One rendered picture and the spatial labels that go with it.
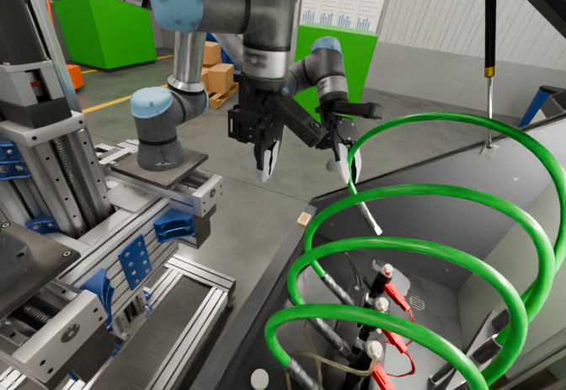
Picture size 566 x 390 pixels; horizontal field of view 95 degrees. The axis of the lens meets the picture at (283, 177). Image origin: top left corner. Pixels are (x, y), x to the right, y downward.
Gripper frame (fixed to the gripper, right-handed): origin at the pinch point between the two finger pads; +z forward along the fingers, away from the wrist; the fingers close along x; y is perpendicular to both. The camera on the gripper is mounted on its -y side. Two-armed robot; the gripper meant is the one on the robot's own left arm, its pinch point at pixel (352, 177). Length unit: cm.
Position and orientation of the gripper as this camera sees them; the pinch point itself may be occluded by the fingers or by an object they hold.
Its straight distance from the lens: 61.8
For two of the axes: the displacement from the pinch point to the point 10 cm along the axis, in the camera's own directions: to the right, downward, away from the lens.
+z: 1.1, 9.8, -1.5
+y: -5.5, 1.9, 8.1
